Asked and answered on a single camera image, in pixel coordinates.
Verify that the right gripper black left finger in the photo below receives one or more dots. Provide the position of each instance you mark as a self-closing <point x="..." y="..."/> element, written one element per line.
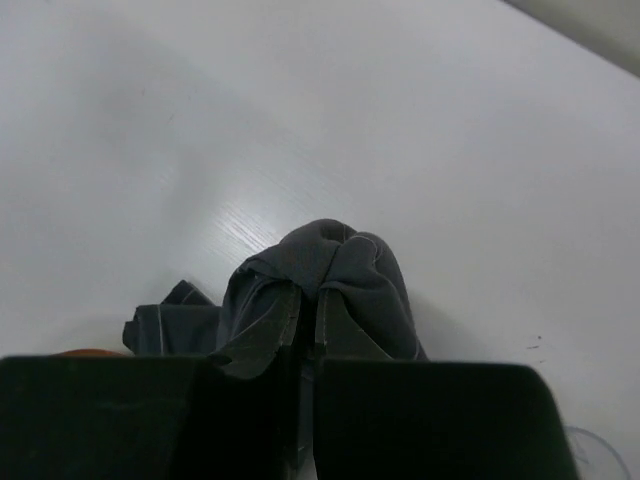
<point x="177" y="407"/>

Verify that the dark grey checked cloth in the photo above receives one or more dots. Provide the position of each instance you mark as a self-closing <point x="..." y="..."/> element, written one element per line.
<point x="322" y="255"/>

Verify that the clear drinking glass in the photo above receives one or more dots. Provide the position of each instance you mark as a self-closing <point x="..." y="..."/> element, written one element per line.
<point x="595" y="457"/>

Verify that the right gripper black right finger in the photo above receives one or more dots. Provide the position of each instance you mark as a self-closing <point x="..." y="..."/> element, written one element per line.
<point x="380" y="418"/>

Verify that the floral patterned plate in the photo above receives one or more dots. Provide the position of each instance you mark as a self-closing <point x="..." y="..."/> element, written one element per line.
<point x="88" y="352"/>

